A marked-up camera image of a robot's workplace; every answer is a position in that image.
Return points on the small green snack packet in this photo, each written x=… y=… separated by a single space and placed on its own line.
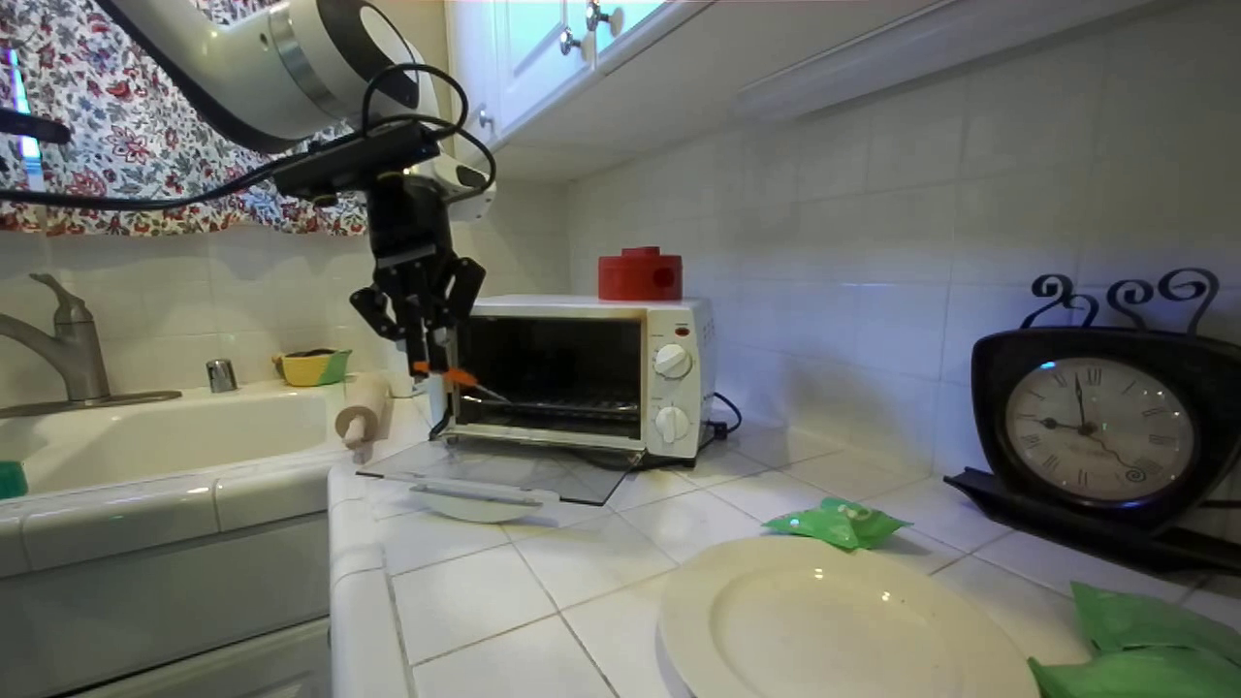
x=839 y=525

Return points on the white upper cabinets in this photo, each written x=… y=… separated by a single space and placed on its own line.
x=570 y=86

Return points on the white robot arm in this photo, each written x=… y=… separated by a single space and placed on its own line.
x=344 y=107

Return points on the red round container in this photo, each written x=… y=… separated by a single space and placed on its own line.
x=642 y=275

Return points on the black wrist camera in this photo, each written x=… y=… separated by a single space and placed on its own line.
x=353 y=160

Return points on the orange handled metal spatula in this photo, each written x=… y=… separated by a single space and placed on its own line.
x=455 y=376

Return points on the white toaster oven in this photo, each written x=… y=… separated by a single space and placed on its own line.
x=575 y=393

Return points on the floral curtain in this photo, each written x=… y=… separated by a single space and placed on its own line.
x=129 y=138

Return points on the green sponge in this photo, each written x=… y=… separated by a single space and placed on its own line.
x=14 y=479

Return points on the black retro clock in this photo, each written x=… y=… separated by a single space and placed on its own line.
x=1110 y=435

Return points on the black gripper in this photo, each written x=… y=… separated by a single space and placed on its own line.
x=420 y=284

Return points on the wooden rolling pin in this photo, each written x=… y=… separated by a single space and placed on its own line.
x=364 y=412

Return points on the small metal sink fixture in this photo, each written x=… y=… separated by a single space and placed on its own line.
x=222 y=372

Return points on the yellow green bowl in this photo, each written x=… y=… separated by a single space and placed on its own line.
x=310 y=367

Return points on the large green packet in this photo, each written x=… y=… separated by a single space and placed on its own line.
x=1143 y=650

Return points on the chrome sink faucet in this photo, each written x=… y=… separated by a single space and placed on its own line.
x=72 y=345

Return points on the white ceramic plate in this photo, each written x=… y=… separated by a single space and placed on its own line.
x=788 y=618

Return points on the white kitchen sink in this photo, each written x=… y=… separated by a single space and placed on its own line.
x=94 y=452

